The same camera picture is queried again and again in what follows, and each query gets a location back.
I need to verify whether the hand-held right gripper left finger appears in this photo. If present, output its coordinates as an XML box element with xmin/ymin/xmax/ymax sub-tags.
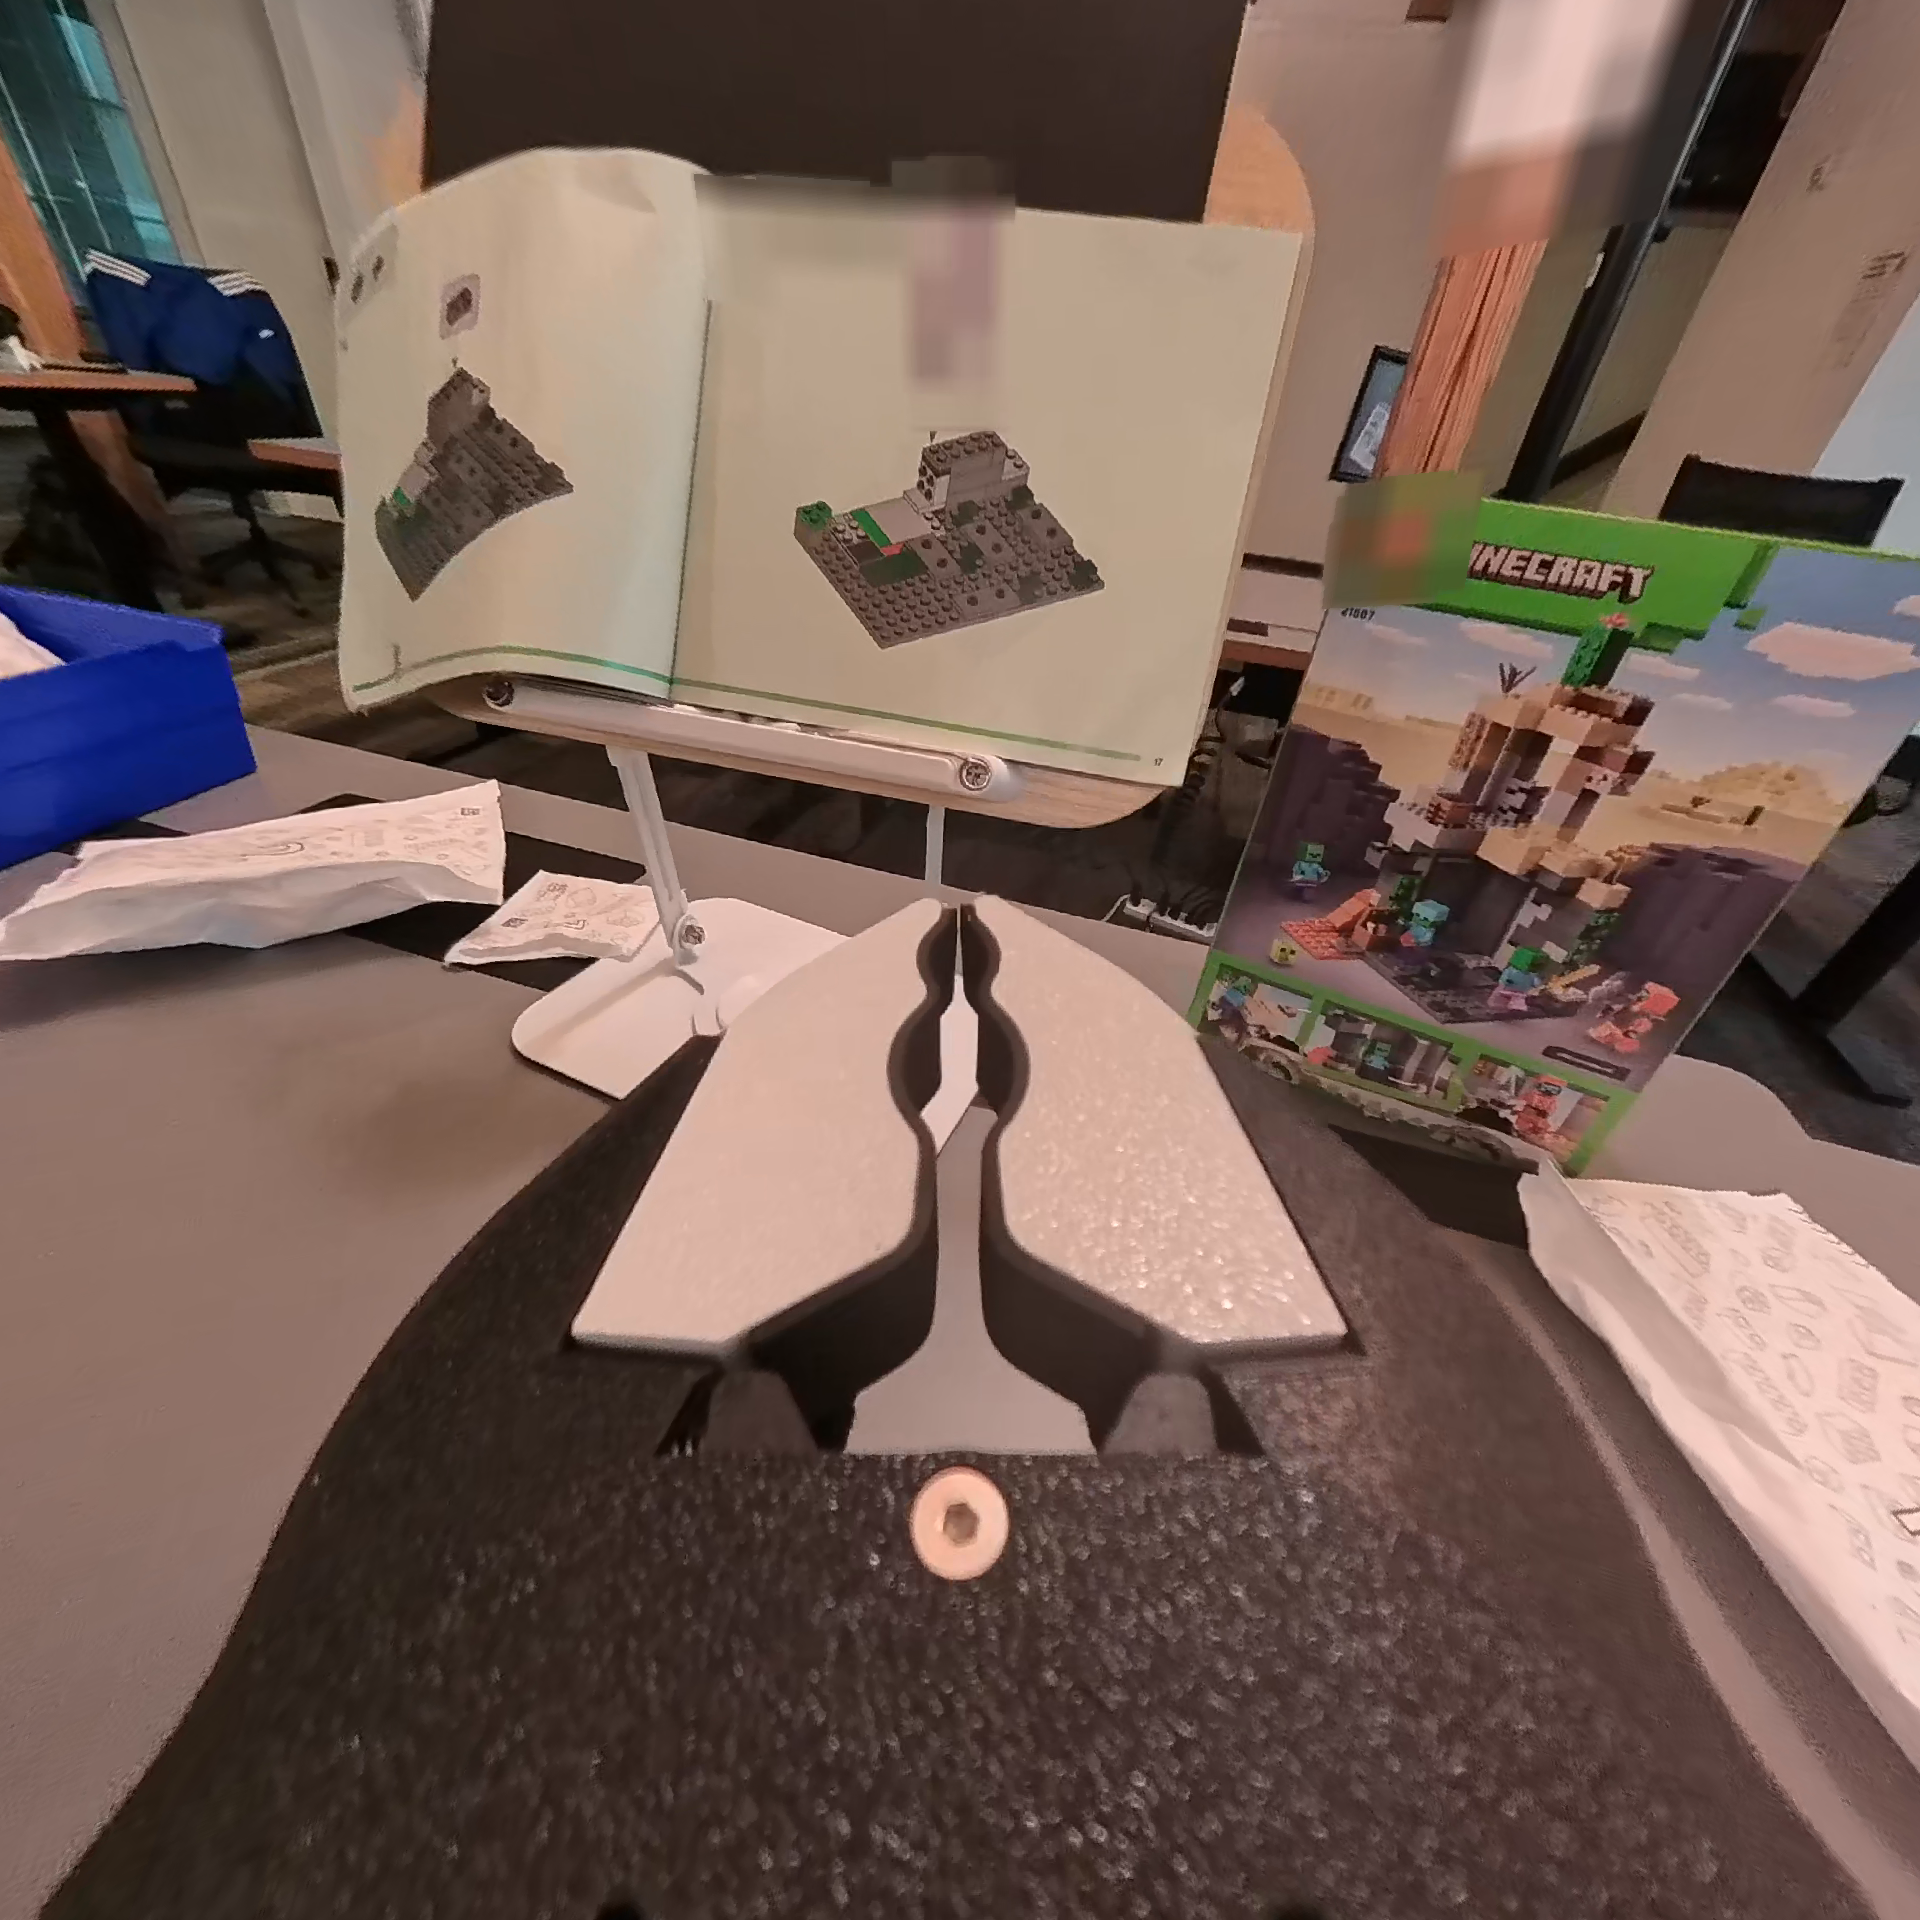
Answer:
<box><xmin>570</xmin><ymin>896</ymin><xmax>962</xmax><ymax>1451</ymax></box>

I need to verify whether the wooden background desk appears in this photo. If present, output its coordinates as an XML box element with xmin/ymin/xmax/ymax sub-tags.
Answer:
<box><xmin>0</xmin><ymin>362</ymin><xmax>201</xmax><ymax>601</ymax></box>

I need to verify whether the grey desk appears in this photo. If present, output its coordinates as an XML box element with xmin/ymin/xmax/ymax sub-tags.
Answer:
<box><xmin>0</xmin><ymin>726</ymin><xmax>1920</xmax><ymax>1920</ymax></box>

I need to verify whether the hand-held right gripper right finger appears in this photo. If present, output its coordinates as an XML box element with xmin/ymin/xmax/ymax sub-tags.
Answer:
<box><xmin>961</xmin><ymin>896</ymin><xmax>1353</xmax><ymax>1451</ymax></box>

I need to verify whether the white and wood book stand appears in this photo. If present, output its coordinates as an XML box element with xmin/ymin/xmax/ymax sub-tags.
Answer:
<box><xmin>422</xmin><ymin>0</ymin><xmax>1319</xmax><ymax>1449</ymax></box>

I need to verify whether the pale green instruction booklet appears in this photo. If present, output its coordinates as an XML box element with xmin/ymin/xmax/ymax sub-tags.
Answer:
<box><xmin>336</xmin><ymin>143</ymin><xmax>1305</xmax><ymax>784</ymax></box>

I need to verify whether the black office chair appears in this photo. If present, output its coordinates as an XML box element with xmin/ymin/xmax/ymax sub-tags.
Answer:
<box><xmin>142</xmin><ymin>405</ymin><xmax>331</xmax><ymax>601</ymax></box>

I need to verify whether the black chair backrest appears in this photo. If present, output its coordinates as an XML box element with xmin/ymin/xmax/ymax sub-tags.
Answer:
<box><xmin>1658</xmin><ymin>455</ymin><xmax>1906</xmax><ymax>547</ymax></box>

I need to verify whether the small white printed paper bag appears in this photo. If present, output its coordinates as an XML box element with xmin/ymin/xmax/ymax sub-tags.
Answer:
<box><xmin>446</xmin><ymin>866</ymin><xmax>663</xmax><ymax>965</ymax></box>

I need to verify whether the green toy brick set box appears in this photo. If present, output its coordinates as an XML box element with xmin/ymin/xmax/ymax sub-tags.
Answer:
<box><xmin>1196</xmin><ymin>477</ymin><xmax>1920</xmax><ymax>1178</ymax></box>

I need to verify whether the blue plastic bin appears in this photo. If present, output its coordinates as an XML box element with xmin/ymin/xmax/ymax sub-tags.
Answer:
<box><xmin>0</xmin><ymin>585</ymin><xmax>257</xmax><ymax>873</ymax></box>

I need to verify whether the blue striped jacket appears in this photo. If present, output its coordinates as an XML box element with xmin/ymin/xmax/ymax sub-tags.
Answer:
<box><xmin>83</xmin><ymin>246</ymin><xmax>324</xmax><ymax>433</ymax></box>

